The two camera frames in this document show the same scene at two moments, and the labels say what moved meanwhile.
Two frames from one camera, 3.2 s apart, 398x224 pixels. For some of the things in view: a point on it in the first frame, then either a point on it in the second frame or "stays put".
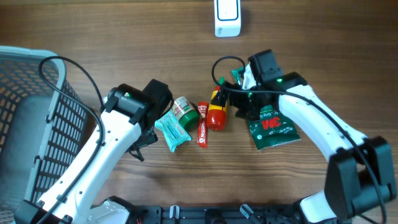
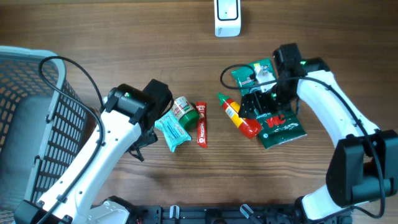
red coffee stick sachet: (203, 124) stays put
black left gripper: (153, 138) stays put
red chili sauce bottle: (216, 113) to (248, 128)
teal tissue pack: (173, 132) stays put
